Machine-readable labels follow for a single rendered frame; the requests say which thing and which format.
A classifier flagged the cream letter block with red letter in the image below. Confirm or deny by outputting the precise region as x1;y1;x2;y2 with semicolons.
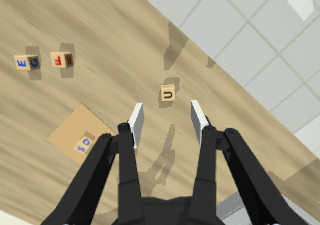
50;52;74;68

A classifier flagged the tan block with black letter u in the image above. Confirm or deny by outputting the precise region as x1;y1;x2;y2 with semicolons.
161;84;175;101

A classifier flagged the tan flat mat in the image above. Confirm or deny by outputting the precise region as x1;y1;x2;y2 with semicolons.
47;104;117;165

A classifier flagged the tan wooden letter block with blue s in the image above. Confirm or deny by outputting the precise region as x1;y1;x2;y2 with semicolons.
75;136;93;155

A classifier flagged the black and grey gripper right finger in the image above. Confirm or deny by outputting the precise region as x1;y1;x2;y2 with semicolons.
187;100;309;225

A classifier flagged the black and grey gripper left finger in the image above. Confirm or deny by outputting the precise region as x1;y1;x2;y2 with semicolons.
40;103;145;225

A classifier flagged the wooden letter block with blue letters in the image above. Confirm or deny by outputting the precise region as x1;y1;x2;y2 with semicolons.
14;54;40;71

